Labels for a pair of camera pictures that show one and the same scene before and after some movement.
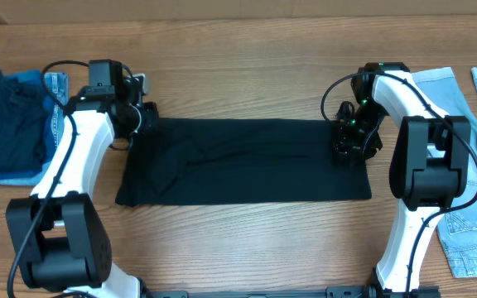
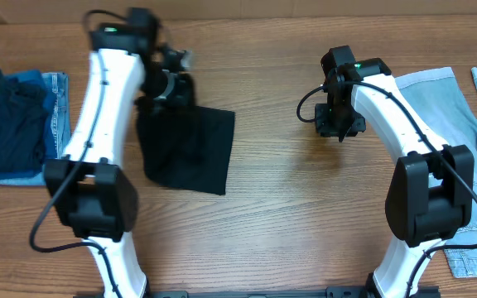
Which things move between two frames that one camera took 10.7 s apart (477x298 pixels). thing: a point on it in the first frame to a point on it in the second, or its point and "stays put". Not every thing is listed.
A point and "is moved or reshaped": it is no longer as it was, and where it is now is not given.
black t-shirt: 212,161 is moved or reshaped
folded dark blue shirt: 13,122 stays put
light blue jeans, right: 471,232 stays put
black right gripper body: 347,138 to 339,127
